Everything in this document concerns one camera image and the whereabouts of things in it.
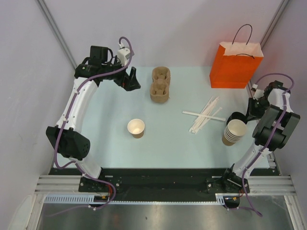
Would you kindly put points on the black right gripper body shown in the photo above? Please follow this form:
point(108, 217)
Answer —
point(257, 107)

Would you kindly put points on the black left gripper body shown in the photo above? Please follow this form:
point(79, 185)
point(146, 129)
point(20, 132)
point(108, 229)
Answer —
point(120, 78)

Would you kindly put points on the brown pulp cup carrier stack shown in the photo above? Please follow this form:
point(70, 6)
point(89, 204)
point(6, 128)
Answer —
point(159, 89)

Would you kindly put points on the stack of paper cups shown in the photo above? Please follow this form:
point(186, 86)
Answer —
point(234, 132)

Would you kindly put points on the brown paper coffee cup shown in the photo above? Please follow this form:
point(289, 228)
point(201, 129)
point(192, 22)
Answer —
point(136, 127)

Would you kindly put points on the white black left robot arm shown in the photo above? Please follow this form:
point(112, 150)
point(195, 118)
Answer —
point(70, 146)

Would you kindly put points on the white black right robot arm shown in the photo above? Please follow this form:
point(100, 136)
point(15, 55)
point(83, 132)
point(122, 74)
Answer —
point(276, 123)

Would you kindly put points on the stack of black lids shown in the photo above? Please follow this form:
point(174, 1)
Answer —
point(237, 116)

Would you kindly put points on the white wrapped straw pile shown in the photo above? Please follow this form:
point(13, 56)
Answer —
point(210, 109)

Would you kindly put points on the orange paper gift bag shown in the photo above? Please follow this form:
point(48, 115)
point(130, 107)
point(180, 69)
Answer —
point(235, 63)

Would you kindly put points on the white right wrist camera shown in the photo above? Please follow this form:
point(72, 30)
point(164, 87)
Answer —
point(258, 93)

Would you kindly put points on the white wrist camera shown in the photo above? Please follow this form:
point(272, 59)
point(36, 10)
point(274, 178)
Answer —
point(258, 93)
point(124, 54)

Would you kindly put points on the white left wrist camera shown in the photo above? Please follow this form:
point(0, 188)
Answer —
point(124, 54)

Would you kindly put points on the aluminium frame rail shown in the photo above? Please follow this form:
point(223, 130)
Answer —
point(58, 184)

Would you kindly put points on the white slotted cable duct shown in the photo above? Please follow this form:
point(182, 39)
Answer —
point(76, 199)

